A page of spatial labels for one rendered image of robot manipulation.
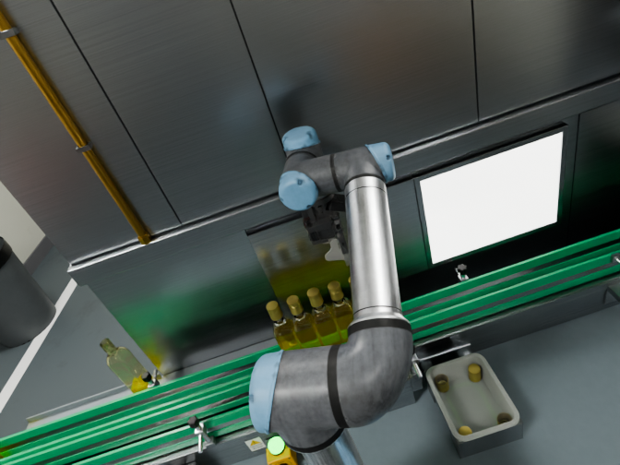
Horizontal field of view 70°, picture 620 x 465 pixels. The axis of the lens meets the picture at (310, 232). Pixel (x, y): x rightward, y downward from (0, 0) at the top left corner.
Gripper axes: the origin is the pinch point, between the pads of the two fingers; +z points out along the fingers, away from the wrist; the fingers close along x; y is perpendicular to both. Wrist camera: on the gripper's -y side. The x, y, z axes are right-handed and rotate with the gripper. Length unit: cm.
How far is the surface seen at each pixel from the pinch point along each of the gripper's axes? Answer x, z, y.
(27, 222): -299, 91, 264
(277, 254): -12.2, 2.3, 18.0
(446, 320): 3.4, 33.3, -21.7
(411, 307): -3.6, 31.3, -13.9
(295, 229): -12.2, -3.7, 10.6
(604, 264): 3, 32, -69
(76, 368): -125, 125, 188
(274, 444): 19, 40, 35
